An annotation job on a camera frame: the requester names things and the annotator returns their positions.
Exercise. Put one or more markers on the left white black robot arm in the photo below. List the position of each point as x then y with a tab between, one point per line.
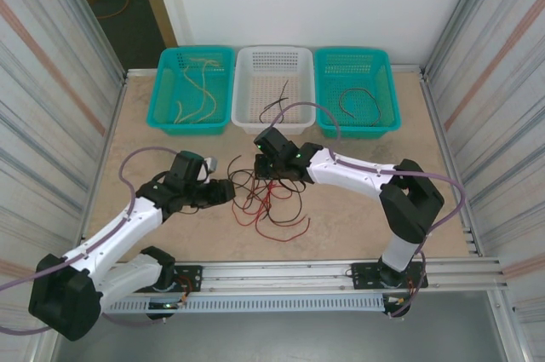
115	230

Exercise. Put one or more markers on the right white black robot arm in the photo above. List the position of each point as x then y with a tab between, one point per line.
353	172

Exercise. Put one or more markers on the white plastic basket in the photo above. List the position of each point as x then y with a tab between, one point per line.
272	68

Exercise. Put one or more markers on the teal plastic basket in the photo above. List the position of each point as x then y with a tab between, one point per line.
170	81
362	68

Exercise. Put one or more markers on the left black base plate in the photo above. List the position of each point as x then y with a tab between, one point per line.
191	272

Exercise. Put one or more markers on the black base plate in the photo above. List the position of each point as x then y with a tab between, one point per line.
191	272
362	272

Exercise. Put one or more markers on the aluminium extrusion rail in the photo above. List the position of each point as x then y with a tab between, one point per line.
277	274

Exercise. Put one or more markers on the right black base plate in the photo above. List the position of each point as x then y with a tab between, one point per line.
362	272

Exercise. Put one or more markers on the wooden door frame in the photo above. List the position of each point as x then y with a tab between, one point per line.
155	0

